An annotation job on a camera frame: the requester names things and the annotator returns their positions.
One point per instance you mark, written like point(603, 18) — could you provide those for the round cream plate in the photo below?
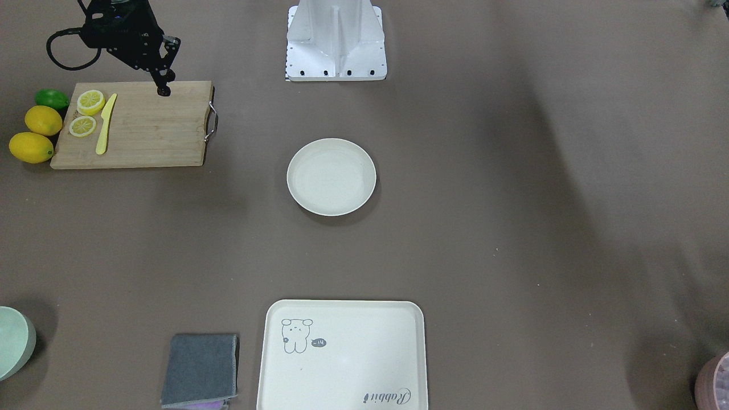
point(331, 177)

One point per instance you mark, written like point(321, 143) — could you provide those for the mint green bowl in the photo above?
point(18, 340)

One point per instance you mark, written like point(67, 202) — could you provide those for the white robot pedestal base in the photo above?
point(335, 41)

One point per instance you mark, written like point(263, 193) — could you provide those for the grey folded cloth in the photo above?
point(201, 371)

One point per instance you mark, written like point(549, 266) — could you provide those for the bamboo cutting board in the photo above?
point(146, 130)

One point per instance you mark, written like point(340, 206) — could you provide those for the yellow lemon outer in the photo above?
point(31, 147)

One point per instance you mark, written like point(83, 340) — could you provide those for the green lime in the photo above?
point(52, 98)

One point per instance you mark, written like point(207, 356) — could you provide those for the yellow plastic knife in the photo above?
point(106, 115)

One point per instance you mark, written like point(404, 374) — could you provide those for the lemon slice near lime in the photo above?
point(90, 102)

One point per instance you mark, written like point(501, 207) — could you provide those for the lemon slice outer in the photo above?
point(82, 126)

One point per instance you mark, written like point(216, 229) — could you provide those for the yellow lemon near lime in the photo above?
point(43, 120)

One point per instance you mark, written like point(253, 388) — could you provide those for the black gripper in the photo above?
point(149, 57)

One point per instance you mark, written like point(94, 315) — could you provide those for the cream rabbit tray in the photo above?
point(343, 354)

